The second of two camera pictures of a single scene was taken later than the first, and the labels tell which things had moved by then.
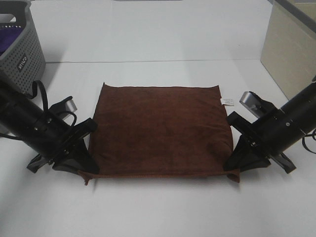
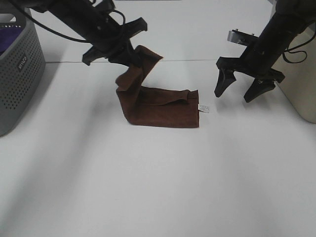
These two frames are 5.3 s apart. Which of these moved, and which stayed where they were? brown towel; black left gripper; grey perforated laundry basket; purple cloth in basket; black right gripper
Moved: black right gripper; brown towel; black left gripper
Stayed: purple cloth in basket; grey perforated laundry basket
